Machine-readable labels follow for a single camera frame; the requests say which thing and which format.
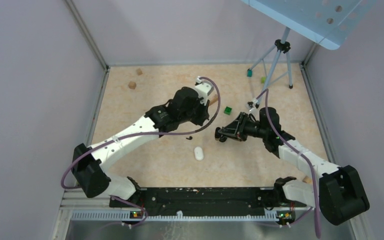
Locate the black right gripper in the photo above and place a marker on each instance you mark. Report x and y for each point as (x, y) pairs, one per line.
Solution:
(238, 125)

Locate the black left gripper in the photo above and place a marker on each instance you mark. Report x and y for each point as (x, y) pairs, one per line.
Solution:
(203, 114)

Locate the white earbud charging case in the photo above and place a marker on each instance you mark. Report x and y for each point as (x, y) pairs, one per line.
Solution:
(198, 153)

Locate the black earbud charging case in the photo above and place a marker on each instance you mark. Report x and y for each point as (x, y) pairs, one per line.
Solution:
(223, 139)

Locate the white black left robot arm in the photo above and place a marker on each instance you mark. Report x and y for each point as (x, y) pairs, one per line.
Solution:
(91, 163)

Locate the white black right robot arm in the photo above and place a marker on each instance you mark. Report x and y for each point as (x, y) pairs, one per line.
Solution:
(336, 192)

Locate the brown wooden arch block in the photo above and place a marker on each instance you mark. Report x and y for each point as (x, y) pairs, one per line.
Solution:
(214, 100)

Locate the green block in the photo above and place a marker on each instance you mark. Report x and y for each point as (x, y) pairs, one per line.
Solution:
(227, 110)

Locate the teal cube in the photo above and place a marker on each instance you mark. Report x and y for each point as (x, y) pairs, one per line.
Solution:
(249, 73)

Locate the small tan wooden cube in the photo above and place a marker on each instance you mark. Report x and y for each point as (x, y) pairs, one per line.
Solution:
(139, 72)

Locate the tan block near base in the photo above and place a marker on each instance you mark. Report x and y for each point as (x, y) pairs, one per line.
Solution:
(307, 180)

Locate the grey tripod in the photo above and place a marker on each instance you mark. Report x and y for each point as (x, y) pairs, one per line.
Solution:
(282, 46)

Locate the light blue perforated panel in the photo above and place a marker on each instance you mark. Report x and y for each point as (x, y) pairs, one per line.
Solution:
(327, 23)

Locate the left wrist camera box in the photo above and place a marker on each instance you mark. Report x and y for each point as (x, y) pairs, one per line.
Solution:
(204, 89)

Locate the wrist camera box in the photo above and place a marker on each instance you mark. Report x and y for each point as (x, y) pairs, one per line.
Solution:
(252, 105)
(204, 89)

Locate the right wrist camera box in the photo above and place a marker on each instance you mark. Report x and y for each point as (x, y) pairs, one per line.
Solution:
(252, 105)

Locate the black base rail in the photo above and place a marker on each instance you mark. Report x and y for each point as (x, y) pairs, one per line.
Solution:
(207, 201)

